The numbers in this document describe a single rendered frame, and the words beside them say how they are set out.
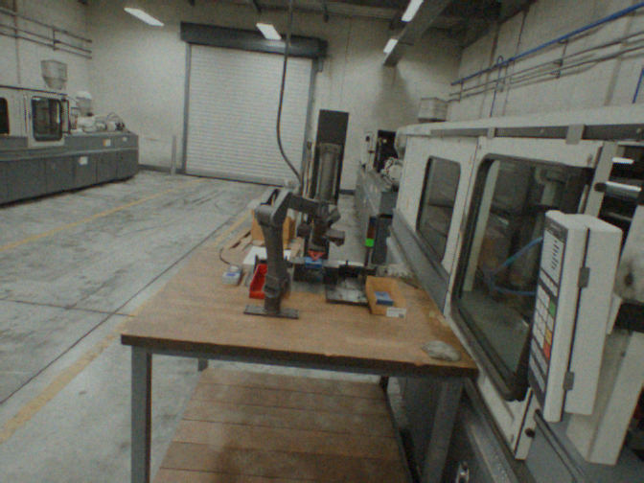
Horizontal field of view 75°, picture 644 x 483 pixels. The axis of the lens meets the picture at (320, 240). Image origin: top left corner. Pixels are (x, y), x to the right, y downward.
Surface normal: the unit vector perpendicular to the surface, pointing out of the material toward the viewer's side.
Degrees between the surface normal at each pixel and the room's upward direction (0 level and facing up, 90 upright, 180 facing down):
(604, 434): 90
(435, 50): 90
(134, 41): 90
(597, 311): 90
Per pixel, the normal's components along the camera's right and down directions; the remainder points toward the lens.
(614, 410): -0.04, 0.25
